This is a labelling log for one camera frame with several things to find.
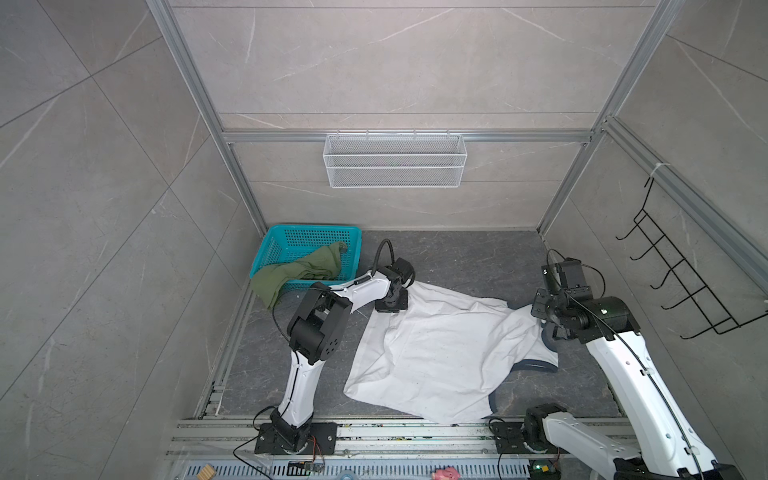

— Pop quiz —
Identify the small wooden block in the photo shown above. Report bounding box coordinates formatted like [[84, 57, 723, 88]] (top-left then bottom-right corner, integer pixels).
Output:
[[196, 464, 216, 480]]

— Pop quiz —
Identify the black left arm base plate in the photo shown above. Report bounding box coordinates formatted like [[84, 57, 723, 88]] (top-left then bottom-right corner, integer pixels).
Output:
[[254, 421, 339, 455]]

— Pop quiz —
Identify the pink small object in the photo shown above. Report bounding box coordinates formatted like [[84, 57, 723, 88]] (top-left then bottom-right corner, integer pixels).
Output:
[[431, 467, 461, 480]]

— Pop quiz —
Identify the white wire mesh shelf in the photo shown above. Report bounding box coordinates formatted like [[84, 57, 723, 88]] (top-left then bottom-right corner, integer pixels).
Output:
[[323, 134, 468, 189]]

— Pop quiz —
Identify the olive green tank top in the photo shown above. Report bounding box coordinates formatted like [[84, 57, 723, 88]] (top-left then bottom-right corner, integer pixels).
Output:
[[250, 241, 348, 310]]

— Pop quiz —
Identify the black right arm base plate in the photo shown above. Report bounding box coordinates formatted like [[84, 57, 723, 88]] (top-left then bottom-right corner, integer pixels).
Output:
[[487, 417, 568, 455]]

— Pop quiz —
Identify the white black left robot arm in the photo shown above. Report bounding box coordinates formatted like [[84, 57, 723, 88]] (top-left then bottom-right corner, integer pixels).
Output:
[[269, 239, 415, 453]]

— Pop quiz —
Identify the teal plastic basket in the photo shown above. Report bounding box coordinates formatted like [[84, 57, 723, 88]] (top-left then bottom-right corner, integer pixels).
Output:
[[250, 224, 362, 285]]

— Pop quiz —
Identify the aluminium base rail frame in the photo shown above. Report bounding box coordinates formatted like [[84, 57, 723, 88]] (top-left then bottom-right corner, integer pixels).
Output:
[[164, 418, 667, 480]]

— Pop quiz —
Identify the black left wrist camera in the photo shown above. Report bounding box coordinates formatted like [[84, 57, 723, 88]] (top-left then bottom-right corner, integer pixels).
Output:
[[391, 258, 416, 288]]

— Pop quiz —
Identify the green circuit board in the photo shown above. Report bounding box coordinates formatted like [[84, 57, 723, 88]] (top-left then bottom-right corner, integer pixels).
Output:
[[529, 459, 561, 480]]

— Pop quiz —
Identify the black wire hook rack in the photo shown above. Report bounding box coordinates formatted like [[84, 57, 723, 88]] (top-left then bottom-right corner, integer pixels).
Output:
[[615, 178, 767, 341]]

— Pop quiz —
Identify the white navy-trimmed tank top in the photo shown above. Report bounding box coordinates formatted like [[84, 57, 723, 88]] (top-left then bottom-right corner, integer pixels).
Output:
[[344, 282, 559, 425]]

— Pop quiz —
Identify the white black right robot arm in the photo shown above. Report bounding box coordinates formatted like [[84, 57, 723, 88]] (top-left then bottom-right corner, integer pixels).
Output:
[[523, 257, 741, 479]]

